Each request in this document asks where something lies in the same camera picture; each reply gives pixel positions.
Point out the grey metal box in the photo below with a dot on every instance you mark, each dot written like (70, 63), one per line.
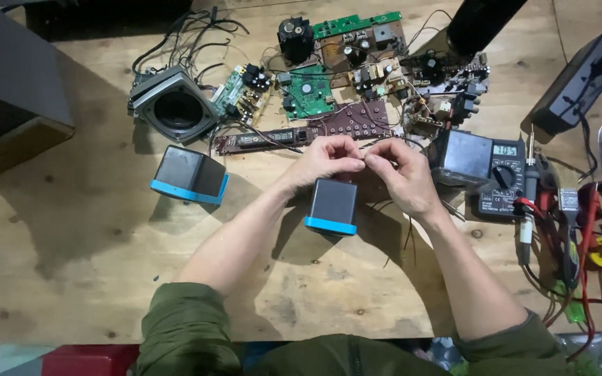
(460, 156)

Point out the soldering iron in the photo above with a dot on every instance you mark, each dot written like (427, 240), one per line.
(530, 183)

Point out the small board with knobs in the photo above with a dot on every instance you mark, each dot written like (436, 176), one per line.
(437, 112)

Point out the large dark speaker cabinet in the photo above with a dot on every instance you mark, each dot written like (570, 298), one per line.
(8, 83)

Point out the person's left hand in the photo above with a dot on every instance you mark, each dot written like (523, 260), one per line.
(316, 162)

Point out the grey open speaker unit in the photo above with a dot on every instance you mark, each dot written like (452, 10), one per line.
(175, 107)

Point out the black speaker with blue base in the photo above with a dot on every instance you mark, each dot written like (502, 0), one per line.
(331, 206)
(188, 175)

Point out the brown power circuit board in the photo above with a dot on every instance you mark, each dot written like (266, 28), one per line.
(343, 55)

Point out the red multimeter probe lead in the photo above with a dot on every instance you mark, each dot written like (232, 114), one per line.
(586, 250)

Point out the small paint brush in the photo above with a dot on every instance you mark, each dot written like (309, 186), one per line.
(569, 219)

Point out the brown display circuit board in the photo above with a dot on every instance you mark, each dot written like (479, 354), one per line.
(259, 140)

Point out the brown button circuit board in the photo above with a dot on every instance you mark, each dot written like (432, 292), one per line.
(356, 120)

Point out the green jacket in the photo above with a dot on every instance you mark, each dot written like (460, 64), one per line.
(191, 334)

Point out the green screwdriver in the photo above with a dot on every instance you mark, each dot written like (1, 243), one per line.
(571, 308)

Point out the black digital multimeter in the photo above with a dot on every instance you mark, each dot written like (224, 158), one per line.
(505, 183)

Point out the long green circuit board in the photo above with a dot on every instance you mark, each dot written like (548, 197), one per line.
(350, 23)

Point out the black cylinder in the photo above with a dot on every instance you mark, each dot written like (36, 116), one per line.
(481, 23)

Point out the black power adapter box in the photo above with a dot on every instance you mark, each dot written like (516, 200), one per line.
(578, 83)

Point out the red plastic stool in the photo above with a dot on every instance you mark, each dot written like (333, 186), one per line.
(89, 361)

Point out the small board with black connectors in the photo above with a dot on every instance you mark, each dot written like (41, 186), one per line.
(241, 91)

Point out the square green circuit board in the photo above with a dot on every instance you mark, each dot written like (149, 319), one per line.
(309, 94)

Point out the dark circuit board with heatsink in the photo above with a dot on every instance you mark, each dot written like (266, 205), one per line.
(447, 70)

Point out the person's right hand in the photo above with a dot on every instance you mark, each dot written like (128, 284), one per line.
(410, 180)

